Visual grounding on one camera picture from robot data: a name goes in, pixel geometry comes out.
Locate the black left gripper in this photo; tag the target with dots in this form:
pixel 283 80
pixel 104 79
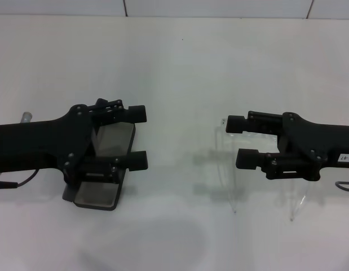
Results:
pixel 36 141

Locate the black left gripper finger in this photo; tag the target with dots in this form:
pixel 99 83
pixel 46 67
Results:
pixel 137 161
pixel 136 114

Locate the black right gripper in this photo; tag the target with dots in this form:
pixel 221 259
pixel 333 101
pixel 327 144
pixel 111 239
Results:
pixel 312 138

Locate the clear white glasses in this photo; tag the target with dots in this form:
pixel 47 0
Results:
pixel 223 122

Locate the black glasses case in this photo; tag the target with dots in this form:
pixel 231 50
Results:
pixel 95 199

